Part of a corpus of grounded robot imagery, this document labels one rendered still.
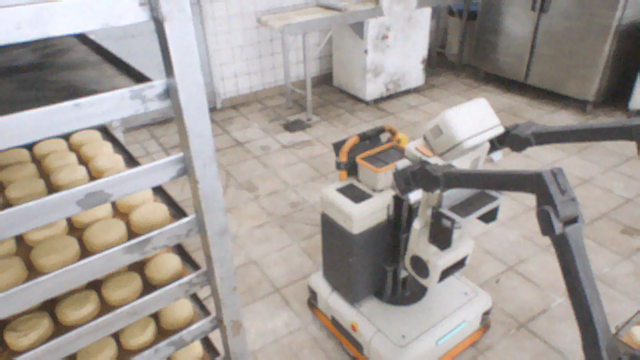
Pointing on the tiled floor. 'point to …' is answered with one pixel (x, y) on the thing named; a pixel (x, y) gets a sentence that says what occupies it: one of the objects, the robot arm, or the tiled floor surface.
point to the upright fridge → (561, 45)
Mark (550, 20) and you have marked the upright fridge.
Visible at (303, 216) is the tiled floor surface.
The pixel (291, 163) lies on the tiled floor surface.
